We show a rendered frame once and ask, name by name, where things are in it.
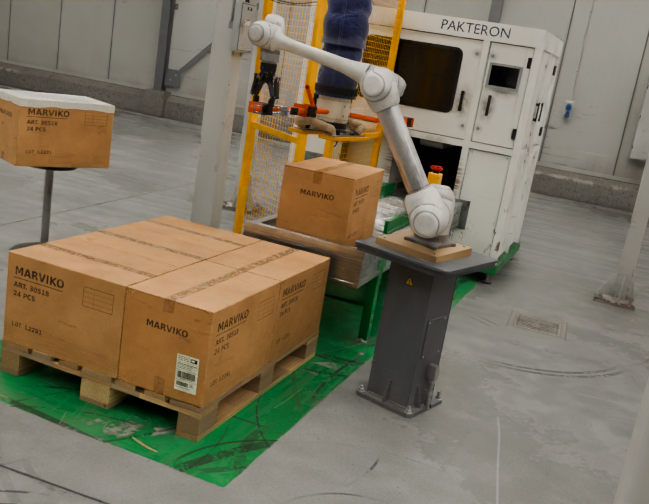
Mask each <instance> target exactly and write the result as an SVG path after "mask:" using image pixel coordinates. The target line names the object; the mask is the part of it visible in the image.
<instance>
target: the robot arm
mask: <svg viewBox="0 0 649 504"><path fill-rule="evenodd" d="M248 38H249V40H250V42H251V43H252V44H254V45H255V46H258V47H260V48H261V52H260V60H261V61H262V62H261V64H260V73H254V80H253V84H252V87H251V91H250V94H252V95H253V101H256V102H259V96H258V94H259V92H260V90H261V89H262V87H263V85H264V84H265V83H267V85H268V88H269V93H270V99H269V101H268V108H267V114H268V115H272V110H273V107H274V103H275V100H276V99H279V81H280V77H276V76H275V72H276V68H277V64H276V63H279V58H280V51H281V50H284V51H287V52H290V53H293V54H296V55H298V56H301V57H304V58H306V59H309V60H311V61H314V62H317V63H319V64H322V65H324V66H327V67H329V68H332V69H334V70H337V71H339V72H341V73H343V74H345V75H346V76H348V77H350V78H351V79H353V80H355V81H356V82H357V83H359V84H360V90H361V93H362V95H363V97H364V98H365V100H366V102H367V103H368V105H369V107H370V109H371V110H372V111H373V112H374V113H377V116H378V118H379V121H380V124H381V126H382V129H383V131H384V134H385V137H386V139H387V142H388V144H389V147H390V149H391V152H392V155H393V157H394V160H395V162H396V165H397V167H398V170H399V173H400V175H401V178H402V180H403V183H404V186H405V188H406V191H407V193H408V194H407V195H406V197H405V200H404V203H405V206H406V210H407V214H408V218H409V223H410V227H411V229H412V230H413V232H414V234H413V235H408V236H404V240H407V241H410V242H413V243H416V244H419V245H421V246H424V247H427V248H429V249H431V250H437V249H442V248H448V247H456V243H454V242H452V241H449V240H448V238H449V230H450V227H451V223H452V218H453V213H454V207H455V197H454V194H453V191H452V190H451V188H450V187H448V186H444V185H439V184H430V185H429V183H428V180H427V177H426V175H425V172H424V170H423V167H422V164H421V162H420V159H419V157H418V154H417V151H416V149H415V146H414V144H413V141H412V138H411V136H410V133H409V130H408V128H407V125H406V123H405V120H404V117H403V115H402V112H401V110H400V107H399V102H400V97H401V96H402V95H403V93H404V90H405V88H406V83H405V81H404V80H403V78H401V77H400V76H399V75H397V74H395V73H394V72H392V71H391V70H389V69H387V68H384V67H378V66H375V65H371V64H367V63H362V62H357V61H353V60H349V59H346V58H343V57H340V56H337V55H334V54H332V53H329V52H326V51H323V50H320V49H317V48H314V47H311V46H309V45H306V44H303V43H300V42H297V41H295V40H293V39H290V38H288V37H287V36H285V22H284V18H283V17H281V16H279V15H276V14H268V15H267V16H266V18H265V20H264V21H256V22H254V23H253V24H251V25H250V28H249V30H248ZM275 50H276V51H275ZM259 77H260V80H259ZM273 80H274V83H273ZM258 82H259V83H258ZM273 85H274V87H273Z"/></svg>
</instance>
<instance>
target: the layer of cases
mask: <svg viewBox="0 0 649 504"><path fill-rule="evenodd" d="M330 259H331V258H329V257H325V256H321V255H318V254H314V253H310V252H306V251H302V250H298V249H295V248H291V247H287V246H283V245H279V244H275V243H271V242H268V241H264V240H260V239H256V238H252V237H248V236H245V235H241V234H237V233H233V232H229V231H225V230H221V229H218V228H214V227H210V226H206V225H202V224H198V223H195V222H191V221H187V220H183V219H179V218H175V217H171V216H168V215H167V216H163V217H158V218H154V219H149V220H145V221H140V222H136V223H131V224H127V225H122V226H118V227H114V228H109V229H105V230H100V231H96V232H91V233H87V234H82V235H78V236H73V237H69V238H64V239H60V240H55V241H51V242H47V243H42V244H38V245H33V246H29V247H24V248H20V249H15V250H11V251H9V255H8V270H7V285H6V300H5V316H4V331H3V339H4V340H7V341H10V342H12V343H15V344H18V345H21V346H24V347H27V348H30V349H32V350H35V351H38V352H41V353H44V354H47V355H49V356H52V357H55V358H58V359H61V360H64V361H67V362H69V363H72V364H75V365H78V366H81V367H84V368H87V369H89V370H92V371H95V372H98V373H101V374H104V375H107V376H109V377H112V378H115V379H117V378H118V380H121V381H124V382H127V383H129V384H132V385H135V386H138V387H141V388H144V389H147V390H149V391H152V392H155V393H158V394H161V395H164V396H167V397H169V398H172V399H175V400H178V401H181V402H184V403H187V404H189V405H192V406H195V407H198V408H203V407H204V406H206V405H207V404H209V403H210V402H212V401H213V400H215V399H216V398H218V397H219V396H221V395H222V394H224V393H225V392H227V391H228V390H230V389H231V388H233V387H234V386H236V385H237V384H239V383H240V382H242V381H243V380H245V379H246V378H248V377H249V376H251V375H252V374H254V373H255V372H257V371H258V370H260V369H261V368H263V367H264V366H266V365H267V364H268V363H270V362H272V361H273V360H275V359H276V358H278V357H279V356H281V355H282V354H283V353H285V352H286V351H288V350H289V349H291V348H292V347H294V346H295V345H297V344H298V343H300V342H301V341H303V340H304V339H306V338H307V337H309V336H310V335H312V334H313V333H315V332H316V331H318V330H319V324H320V318H321V312H322V306H323V301H324V295H325V289H326V283H327V277H328V271H329V265H330Z"/></svg>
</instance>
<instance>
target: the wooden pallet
mask: <svg viewBox="0 0 649 504"><path fill-rule="evenodd" d="M318 334H319V330H318V331H316V332H315V333H313V334H312V335H310V336H309V337H307V338H306V339H304V340H303V341H301V342H300V343H298V344H297V345H295V346H294V347H292V348H291V349H289V350H288V351H286V352H285V353H283V354H282V355H281V356H279V357H278V358H276V359H275V360H273V361H272V362H270V363H268V364H267V365H266V366H264V367H263V368H261V369H260V370H258V371H257V372H255V373H254V374H252V375H251V376H249V377H248V378H246V379H245V380H243V381H242V382H240V383H239V384H237V385H236V386H234V387H233V388H231V389H230V390H228V391H227V392H225V393H224V394H222V395H221V396H219V397H218V398H216V399H215V400H213V401H212V402H210V403H209V404H207V405H206V406H204V407H203V408H198V407H195V406H192V405H189V404H187V403H184V402H181V401H178V400H175V399H172V398H169V397H167V396H164V395H161V394H158V393H155V392H152V391H149V390H147V389H144V388H141V387H138V386H135V385H132V384H129V383H127V382H124V381H121V380H118V378H117V379H115V378H112V377H109V376H107V375H104V374H101V373H98V372H95V371H92V370H89V369H87V368H84V367H81V366H78V365H75V364H72V363H69V362H67V361H64V360H61V359H58V358H55V357H52V356H49V355H47V354H44V353H41V352H38V351H35V350H32V349H30V348H27V347H24V346H21V345H18V344H15V343H12V342H10V341H7V340H4V339H2V347H1V364H0V365H1V366H0V370H1V371H4V372H7V373H10V374H12V375H15V376H20V375H22V374H25V373H27V372H30V371H32V370H34V369H37V368H39V367H41V366H44V365H48V366H51V367H54V368H57V369H60V370H62V371H65V372H68V373H71V374H74V375H77V376H79V377H82V378H81V388H80V398H79V399H80V400H83V401H86V402H88V403H91V404H94V405H97V406H99V407H102V408H105V409H110V408H111V407H113V406H115V405H117V404H119V403H120V402H122V401H124V400H126V399H128V398H129V397H131V396H136V397H138V398H141V399H144V400H147V401H150V402H152V403H155V404H158V405H161V406H164V407H166V408H169V409H172V410H175V411H178V419H177V427H176V435H178V436H181V437H184V438H186V439H189V440H192V441H195V442H198V441H199V440H201V439H202V438H203V437H205V436H206V435H207V434H209V433H210V432H212V431H213V430H214V429H216V428H217V427H218V426H220V425H221V424H222V423H224V422H225V421H227V420H228V419H229V418H231V417H232V416H233V415H235V414H236V413H237V412H239V411H240V410H241V409H243V408H244V407H246V406H247V405H248V404H250V403H251V402H252V401H254V400H255V399H256V398H258V397H259V396H260V395H262V394H263V393H265V392H266V391H267V390H269V389H270V388H271V387H273V386H274V385H275V384H277V383H278V382H280V381H281V380H282V379H284V378H285V377H286V376H288V375H289V374H290V373H292V372H293V371H294V370H296V369H297V368H299V367H300V366H301V365H303V364H304V363H305V362H307V361H308V360H309V359H311V358H312V357H313V356H315V351H316V345H317V340H318Z"/></svg>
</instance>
